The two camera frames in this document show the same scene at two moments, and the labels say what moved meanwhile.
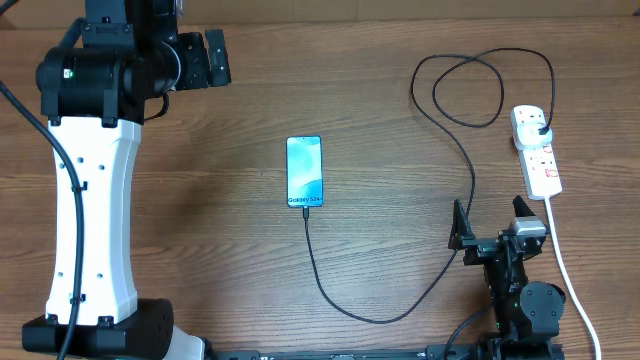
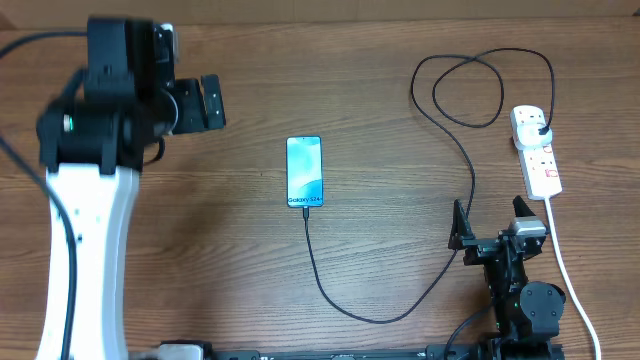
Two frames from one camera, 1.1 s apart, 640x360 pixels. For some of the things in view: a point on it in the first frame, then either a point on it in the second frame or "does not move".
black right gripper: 477,248 does not move
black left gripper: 199,76 → 188,90
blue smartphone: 304,171 does not move
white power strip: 538,168 does not move
